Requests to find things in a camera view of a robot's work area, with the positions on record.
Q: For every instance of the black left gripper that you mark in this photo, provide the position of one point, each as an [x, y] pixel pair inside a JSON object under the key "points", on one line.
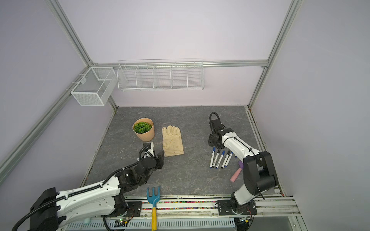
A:
{"points": [[160, 160]]}

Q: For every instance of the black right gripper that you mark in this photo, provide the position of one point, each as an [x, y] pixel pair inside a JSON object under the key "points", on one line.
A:
{"points": [[210, 141]]}

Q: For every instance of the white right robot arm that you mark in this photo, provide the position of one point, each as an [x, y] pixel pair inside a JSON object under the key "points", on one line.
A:
{"points": [[259, 173]]}

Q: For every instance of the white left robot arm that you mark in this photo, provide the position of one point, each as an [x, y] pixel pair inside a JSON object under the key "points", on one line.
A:
{"points": [[53, 210]]}

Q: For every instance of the teal yellow garden fork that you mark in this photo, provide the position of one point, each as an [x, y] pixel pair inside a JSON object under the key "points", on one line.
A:
{"points": [[153, 199]]}

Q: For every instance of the beige work glove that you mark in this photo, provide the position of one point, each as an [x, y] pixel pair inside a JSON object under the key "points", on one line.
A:
{"points": [[172, 141]]}

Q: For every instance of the tan pot with green plant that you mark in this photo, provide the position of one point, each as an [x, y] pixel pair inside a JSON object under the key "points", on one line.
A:
{"points": [[144, 129]]}

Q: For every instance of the small white mesh basket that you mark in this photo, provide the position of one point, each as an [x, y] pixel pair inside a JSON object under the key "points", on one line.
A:
{"points": [[95, 86]]}

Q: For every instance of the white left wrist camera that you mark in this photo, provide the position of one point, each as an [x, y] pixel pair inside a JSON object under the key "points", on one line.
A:
{"points": [[148, 149]]}

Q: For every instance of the long white wire basket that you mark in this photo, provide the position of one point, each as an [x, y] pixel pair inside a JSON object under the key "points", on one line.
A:
{"points": [[161, 74]]}

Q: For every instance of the aluminium cage frame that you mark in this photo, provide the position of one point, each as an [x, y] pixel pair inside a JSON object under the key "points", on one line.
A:
{"points": [[28, 140]]}

